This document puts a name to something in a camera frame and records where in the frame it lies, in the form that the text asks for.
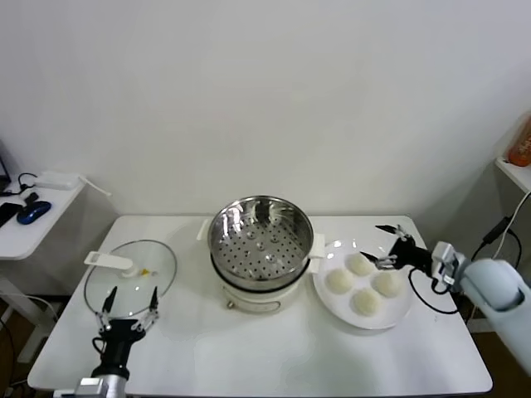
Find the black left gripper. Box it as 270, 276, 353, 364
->
94, 285, 161, 376

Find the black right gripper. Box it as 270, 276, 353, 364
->
358, 223, 435, 273

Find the white steamed baozi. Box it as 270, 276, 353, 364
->
373, 272, 404, 299
346, 253, 376, 277
325, 268, 356, 295
350, 289, 382, 317

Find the stainless steel steamer basket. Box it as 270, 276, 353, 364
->
197, 194, 328, 289

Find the white round plate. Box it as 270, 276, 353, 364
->
311, 238, 414, 332

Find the white side table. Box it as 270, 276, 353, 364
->
0, 173, 88, 362

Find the blue computer mouse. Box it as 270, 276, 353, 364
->
17, 200, 51, 225

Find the white shelf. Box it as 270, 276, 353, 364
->
495, 157, 531, 194

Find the orange bottle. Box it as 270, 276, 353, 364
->
508, 119, 531, 167

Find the glass lid with white handle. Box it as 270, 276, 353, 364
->
83, 239, 178, 319

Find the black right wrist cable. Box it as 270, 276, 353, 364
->
408, 268, 461, 314

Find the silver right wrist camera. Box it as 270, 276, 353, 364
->
430, 242, 468, 292

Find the black power adapter cable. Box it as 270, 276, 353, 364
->
472, 215, 522, 260

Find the thin white cable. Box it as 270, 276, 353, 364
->
78, 174, 112, 197

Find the white desk frame foot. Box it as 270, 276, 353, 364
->
468, 306, 501, 333

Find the white hanging cable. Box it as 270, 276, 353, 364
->
495, 192, 531, 260

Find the thin black looped cable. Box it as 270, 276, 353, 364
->
2, 172, 41, 196

